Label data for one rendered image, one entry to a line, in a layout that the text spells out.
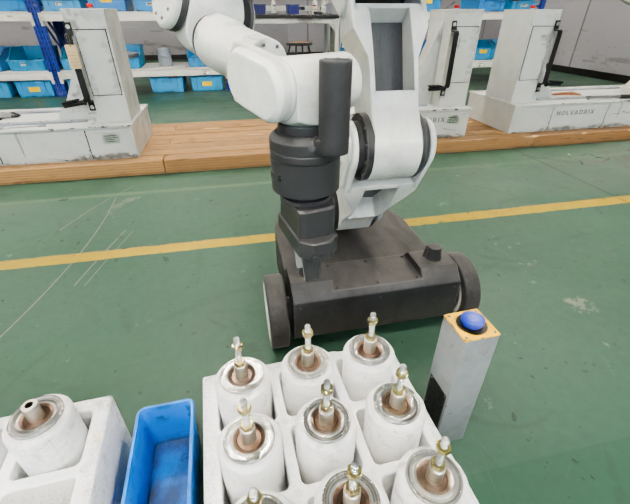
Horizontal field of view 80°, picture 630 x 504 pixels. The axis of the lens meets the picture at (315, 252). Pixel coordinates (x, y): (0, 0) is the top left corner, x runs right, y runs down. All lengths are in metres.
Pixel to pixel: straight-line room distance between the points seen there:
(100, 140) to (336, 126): 2.11
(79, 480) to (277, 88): 0.64
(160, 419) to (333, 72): 0.73
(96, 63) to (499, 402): 2.29
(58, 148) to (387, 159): 2.04
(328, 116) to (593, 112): 3.07
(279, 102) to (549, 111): 2.83
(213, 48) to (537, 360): 1.05
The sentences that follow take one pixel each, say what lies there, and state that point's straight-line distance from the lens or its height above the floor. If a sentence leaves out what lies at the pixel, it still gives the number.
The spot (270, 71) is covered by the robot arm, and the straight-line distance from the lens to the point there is 0.42.
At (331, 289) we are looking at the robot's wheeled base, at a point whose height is 0.19.
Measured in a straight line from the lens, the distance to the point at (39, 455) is 0.76.
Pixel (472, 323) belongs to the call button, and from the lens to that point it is 0.71.
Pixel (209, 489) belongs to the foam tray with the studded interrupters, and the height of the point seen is 0.18.
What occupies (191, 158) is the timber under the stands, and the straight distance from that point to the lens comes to 2.32.
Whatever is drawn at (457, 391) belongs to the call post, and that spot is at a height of 0.18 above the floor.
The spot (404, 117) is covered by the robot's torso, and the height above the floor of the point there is 0.60.
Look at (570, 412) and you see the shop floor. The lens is 1.12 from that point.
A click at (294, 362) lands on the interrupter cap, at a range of 0.70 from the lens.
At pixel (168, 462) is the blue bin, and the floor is 0.00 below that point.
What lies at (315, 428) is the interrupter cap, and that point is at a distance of 0.63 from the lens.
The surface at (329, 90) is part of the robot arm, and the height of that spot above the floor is 0.72.
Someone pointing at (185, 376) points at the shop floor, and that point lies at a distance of 1.06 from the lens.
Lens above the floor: 0.78
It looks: 33 degrees down
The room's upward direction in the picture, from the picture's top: straight up
